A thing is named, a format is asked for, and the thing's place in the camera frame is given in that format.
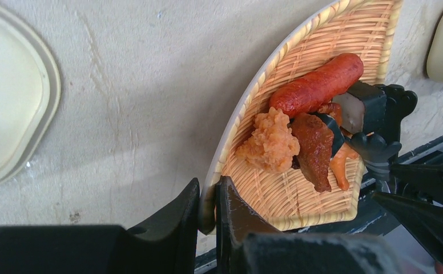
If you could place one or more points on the woven bamboo basket tray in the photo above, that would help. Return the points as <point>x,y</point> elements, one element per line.
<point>288,201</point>

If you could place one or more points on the beige lunch box lid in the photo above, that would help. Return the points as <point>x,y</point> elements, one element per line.
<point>30,91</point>

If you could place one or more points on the dark brown meat slice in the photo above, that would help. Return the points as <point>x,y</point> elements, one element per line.
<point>315,139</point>

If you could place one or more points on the fried chicken piece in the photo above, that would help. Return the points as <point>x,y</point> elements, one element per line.
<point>271,146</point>

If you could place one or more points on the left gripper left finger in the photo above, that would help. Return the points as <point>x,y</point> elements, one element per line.
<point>163,243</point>

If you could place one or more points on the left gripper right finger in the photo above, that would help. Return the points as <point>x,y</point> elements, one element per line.
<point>246,243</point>

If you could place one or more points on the black wrapped rice roll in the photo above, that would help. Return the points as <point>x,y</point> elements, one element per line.
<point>363,108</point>

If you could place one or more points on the red sausage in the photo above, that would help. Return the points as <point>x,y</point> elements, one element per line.
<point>316,88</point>

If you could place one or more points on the black metal tongs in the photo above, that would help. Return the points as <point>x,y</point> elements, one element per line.
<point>412,193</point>

